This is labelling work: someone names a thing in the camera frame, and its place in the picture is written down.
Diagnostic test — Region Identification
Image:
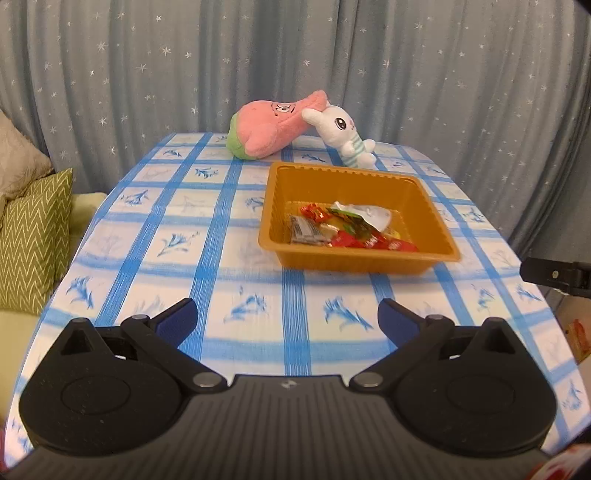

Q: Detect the clear packet of dark snack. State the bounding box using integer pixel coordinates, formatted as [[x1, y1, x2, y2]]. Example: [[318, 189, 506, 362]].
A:
[[290, 215, 328, 245]]

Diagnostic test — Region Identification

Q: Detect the pink plush toy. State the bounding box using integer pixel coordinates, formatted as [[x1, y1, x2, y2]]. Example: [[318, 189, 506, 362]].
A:
[[226, 90, 331, 161]]

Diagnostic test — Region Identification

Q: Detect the golden plastic tray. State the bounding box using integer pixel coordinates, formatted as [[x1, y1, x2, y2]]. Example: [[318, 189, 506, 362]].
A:
[[257, 161, 462, 276]]

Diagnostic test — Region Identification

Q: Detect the beige cushion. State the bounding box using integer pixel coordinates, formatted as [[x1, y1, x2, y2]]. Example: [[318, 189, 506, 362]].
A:
[[0, 108, 55, 213]]

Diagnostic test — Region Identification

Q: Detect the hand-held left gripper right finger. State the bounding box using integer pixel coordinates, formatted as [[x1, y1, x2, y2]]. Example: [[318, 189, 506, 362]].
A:
[[348, 298, 520, 394]]

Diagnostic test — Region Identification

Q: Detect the green zigzag cushion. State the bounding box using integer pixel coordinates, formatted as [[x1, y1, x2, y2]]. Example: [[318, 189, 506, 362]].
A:
[[0, 168, 75, 317]]

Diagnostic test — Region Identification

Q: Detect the blue checked tablecloth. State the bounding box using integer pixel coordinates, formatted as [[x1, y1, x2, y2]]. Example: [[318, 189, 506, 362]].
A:
[[0, 131, 585, 469]]

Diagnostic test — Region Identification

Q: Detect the red white patterned clothing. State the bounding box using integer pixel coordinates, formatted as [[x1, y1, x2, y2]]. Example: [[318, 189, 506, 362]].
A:
[[526, 443, 591, 480]]

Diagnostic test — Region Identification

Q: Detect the silver snack packet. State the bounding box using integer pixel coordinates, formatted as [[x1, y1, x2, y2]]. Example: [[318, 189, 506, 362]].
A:
[[325, 200, 393, 236]]

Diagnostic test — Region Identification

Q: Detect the white rabbit plush toy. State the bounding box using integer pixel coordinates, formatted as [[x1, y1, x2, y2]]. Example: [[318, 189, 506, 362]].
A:
[[302, 104, 377, 169]]

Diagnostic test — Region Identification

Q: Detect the red gold candy wrapper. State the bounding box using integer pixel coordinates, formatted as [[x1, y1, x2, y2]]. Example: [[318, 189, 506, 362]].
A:
[[300, 202, 329, 222]]

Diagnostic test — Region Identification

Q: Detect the grey-blue star curtain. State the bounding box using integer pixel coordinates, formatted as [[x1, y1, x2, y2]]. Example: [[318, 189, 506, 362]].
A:
[[0, 0, 591, 259]]

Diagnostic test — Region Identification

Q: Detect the colourful box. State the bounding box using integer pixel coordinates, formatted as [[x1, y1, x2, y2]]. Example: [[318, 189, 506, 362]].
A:
[[558, 318, 591, 365]]

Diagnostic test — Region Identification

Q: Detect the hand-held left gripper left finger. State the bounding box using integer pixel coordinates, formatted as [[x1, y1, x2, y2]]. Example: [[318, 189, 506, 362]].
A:
[[60, 298, 228, 394]]

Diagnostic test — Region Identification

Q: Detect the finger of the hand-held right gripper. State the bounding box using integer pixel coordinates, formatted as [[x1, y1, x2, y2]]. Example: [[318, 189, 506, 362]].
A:
[[519, 256, 591, 298]]

